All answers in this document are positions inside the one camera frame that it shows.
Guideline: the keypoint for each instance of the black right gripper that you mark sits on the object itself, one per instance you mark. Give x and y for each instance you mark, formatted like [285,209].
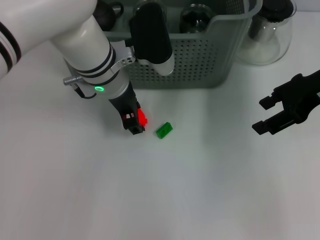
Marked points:
[300,92]

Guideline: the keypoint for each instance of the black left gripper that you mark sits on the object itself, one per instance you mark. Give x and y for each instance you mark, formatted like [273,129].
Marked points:
[123,102]

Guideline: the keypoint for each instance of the tall red wedge brick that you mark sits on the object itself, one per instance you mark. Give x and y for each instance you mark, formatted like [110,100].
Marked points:
[143,118]

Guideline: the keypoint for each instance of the green rectangular brick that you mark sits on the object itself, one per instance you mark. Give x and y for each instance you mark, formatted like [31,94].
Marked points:
[164,130]

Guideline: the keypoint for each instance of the grey-green perforated storage bin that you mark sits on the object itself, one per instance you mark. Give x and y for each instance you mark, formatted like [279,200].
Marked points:
[200,62]

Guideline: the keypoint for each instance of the glass carafe with black lid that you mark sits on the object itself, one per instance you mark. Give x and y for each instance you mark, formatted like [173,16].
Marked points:
[270,45]

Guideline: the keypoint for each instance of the black ceramic teapot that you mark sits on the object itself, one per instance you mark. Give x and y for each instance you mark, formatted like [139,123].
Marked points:
[107,15]

